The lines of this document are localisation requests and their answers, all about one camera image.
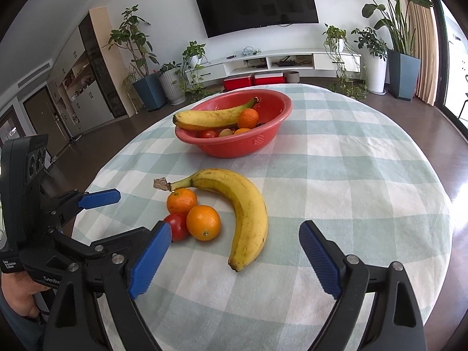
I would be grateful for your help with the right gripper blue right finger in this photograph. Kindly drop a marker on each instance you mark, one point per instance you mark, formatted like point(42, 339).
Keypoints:
point(325, 257)

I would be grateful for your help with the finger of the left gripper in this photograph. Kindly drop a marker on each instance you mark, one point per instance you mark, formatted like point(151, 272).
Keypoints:
point(122, 242)
point(90, 200)

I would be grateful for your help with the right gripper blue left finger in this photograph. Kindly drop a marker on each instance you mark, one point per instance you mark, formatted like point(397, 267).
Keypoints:
point(149, 257)

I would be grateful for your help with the red tomato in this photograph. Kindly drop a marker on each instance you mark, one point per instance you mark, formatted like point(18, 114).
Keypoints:
point(177, 222)
point(208, 134)

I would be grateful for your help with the central orange mandarin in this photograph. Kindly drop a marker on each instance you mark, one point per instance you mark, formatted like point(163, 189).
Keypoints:
point(181, 201)

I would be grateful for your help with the large yellow banana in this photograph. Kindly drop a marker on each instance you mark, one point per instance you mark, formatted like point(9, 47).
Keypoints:
point(251, 218)

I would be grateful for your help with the smaller yellow banana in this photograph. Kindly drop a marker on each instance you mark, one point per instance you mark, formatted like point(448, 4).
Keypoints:
point(200, 120)

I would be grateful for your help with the person's left hand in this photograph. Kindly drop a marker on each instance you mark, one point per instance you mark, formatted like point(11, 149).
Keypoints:
point(18, 290)

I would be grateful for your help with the brown entrance door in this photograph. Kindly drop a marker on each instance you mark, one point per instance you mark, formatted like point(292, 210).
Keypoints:
point(45, 119)

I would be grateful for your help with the checked green white tablecloth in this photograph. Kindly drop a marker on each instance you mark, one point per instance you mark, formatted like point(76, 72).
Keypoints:
point(350, 169)

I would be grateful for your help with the wooden cabinet shelf unit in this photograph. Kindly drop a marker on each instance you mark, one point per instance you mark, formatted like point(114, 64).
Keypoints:
point(86, 79)

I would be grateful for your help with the red tomato in bowl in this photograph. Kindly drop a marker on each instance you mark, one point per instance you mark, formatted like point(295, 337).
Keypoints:
point(208, 134)

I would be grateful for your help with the plant in white ribbed pot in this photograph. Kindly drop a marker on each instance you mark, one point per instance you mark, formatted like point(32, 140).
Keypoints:
point(170, 81)

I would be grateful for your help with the trailing vine plant left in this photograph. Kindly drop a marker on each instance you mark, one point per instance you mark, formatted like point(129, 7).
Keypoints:
point(190, 82)

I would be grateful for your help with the trailing vine plant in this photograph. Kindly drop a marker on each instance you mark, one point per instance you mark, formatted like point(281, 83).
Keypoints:
point(336, 47)
point(190, 82)

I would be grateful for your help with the red plastic colander bowl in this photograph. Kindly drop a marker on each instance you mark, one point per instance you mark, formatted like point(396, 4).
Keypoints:
point(234, 124)

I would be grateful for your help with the tree plant blue pot left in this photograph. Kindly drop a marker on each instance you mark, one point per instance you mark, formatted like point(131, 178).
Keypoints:
point(130, 37)

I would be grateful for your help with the trailing vine plant right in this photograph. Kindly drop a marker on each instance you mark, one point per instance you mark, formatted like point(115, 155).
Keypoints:
point(336, 47)

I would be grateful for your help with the small grey round pot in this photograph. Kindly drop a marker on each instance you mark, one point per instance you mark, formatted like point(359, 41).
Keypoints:
point(292, 76)

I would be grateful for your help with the left red storage box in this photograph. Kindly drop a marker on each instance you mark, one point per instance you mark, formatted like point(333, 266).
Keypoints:
point(237, 82)

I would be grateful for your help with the red storage box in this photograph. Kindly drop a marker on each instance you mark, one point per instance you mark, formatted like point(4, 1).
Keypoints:
point(237, 82)
point(268, 78)

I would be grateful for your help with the right red storage box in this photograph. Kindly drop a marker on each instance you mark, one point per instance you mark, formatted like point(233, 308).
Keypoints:
point(268, 78)

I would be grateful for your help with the white tv console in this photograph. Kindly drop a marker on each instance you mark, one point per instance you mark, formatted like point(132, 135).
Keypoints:
point(307, 61)

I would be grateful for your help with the plant in white tall pot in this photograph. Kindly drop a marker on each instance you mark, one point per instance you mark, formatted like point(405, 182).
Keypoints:
point(374, 50)

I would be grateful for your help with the tall plant blue pot right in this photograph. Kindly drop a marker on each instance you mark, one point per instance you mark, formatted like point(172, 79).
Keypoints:
point(404, 67)

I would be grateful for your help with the beige curtain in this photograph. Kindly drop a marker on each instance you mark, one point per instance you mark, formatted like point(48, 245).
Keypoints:
point(426, 48)

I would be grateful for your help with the black wall television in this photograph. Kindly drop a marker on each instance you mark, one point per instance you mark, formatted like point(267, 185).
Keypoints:
point(224, 16)

